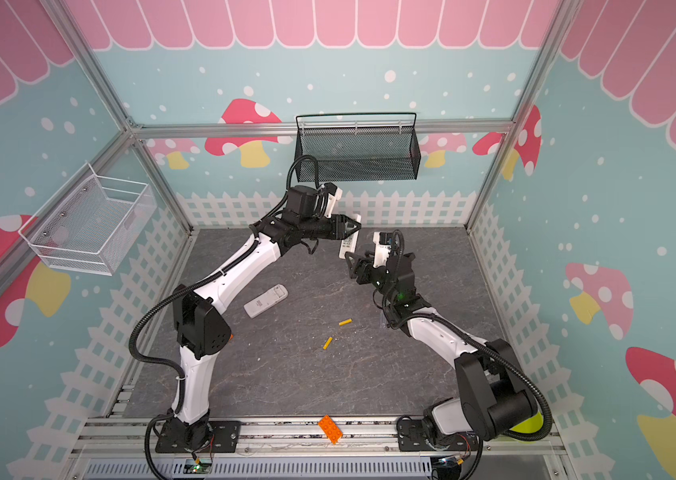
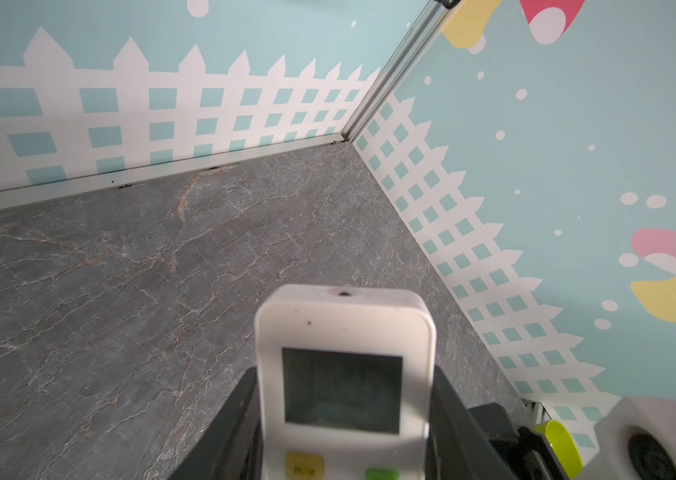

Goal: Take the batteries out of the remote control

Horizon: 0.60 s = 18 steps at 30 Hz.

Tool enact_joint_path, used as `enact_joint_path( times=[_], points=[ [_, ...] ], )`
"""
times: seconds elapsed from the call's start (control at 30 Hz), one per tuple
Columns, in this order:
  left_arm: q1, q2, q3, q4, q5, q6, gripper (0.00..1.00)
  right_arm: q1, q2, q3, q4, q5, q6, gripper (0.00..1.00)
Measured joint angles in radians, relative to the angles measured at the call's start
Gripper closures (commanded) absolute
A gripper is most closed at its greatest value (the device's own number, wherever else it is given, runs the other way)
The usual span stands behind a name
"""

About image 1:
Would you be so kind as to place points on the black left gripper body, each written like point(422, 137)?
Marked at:
point(332, 228)

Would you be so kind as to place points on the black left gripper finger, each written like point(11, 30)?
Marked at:
point(345, 222)
point(345, 232)

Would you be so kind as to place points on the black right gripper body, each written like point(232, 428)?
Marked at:
point(368, 267)

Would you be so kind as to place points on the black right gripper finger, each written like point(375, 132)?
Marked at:
point(366, 257)
point(354, 264)

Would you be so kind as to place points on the small white remote control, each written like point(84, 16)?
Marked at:
point(349, 245)

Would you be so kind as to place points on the large white remote control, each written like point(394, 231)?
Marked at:
point(266, 301)

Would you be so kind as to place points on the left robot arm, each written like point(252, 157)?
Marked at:
point(304, 216)

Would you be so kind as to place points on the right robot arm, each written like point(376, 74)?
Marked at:
point(495, 396)

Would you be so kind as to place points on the green plastic bowl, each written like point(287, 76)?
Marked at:
point(530, 425)

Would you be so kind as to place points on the black wire mesh basket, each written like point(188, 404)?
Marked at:
point(357, 147)

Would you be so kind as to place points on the orange toy brick on rail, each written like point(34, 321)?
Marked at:
point(331, 429)

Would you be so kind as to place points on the white wire mesh basket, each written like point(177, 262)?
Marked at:
point(90, 226)

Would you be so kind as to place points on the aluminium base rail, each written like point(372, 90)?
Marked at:
point(296, 448)

